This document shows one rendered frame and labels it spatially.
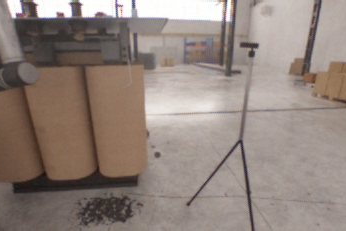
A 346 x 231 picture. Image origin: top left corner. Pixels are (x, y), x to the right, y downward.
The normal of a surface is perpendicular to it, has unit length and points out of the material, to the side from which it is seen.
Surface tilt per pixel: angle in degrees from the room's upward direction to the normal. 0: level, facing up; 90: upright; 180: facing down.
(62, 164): 90
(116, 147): 90
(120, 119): 90
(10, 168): 90
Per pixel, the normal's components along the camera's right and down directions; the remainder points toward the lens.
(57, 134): 0.13, 0.32
